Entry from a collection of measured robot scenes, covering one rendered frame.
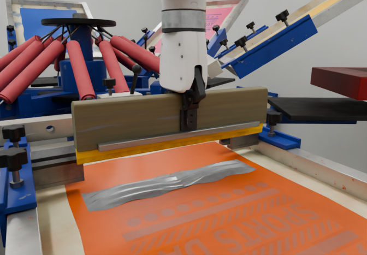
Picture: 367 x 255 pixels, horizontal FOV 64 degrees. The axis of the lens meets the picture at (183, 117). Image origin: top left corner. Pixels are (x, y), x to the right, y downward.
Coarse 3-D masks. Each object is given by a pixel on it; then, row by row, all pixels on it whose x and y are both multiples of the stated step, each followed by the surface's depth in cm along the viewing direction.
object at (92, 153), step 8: (248, 128) 62; (256, 128) 63; (200, 136) 56; (208, 136) 57; (152, 144) 52; (160, 144) 53; (80, 152) 46; (88, 152) 47; (96, 152) 47; (104, 152) 48; (112, 152) 49
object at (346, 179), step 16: (48, 144) 71; (64, 144) 71; (272, 144) 71; (288, 160) 67; (304, 160) 63; (320, 160) 61; (320, 176) 60; (336, 176) 56; (352, 176) 54; (352, 192) 54; (32, 208) 43; (16, 224) 40; (32, 224) 40; (16, 240) 36; (32, 240) 36
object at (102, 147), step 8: (256, 120) 61; (200, 128) 54; (208, 128) 54; (216, 128) 55; (224, 128) 56; (232, 128) 57; (240, 128) 58; (152, 136) 50; (160, 136) 50; (168, 136) 50; (176, 136) 51; (184, 136) 52; (192, 136) 53; (104, 144) 46; (112, 144) 46; (120, 144) 46; (128, 144) 47; (136, 144) 48; (144, 144) 48
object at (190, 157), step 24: (216, 144) 81; (168, 168) 66; (192, 168) 66; (264, 168) 66; (192, 192) 55; (216, 192) 55; (288, 192) 55; (312, 192) 55; (336, 216) 48; (360, 216) 48
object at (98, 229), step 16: (112, 160) 70; (128, 160) 70; (144, 160) 70; (96, 176) 62; (112, 176) 62; (128, 176) 62; (144, 176) 62; (80, 192) 55; (176, 192) 55; (80, 208) 50; (112, 208) 50; (128, 208) 50; (144, 208) 50; (160, 208) 50; (80, 224) 45; (96, 224) 45; (112, 224) 45; (96, 240) 42; (112, 240) 42
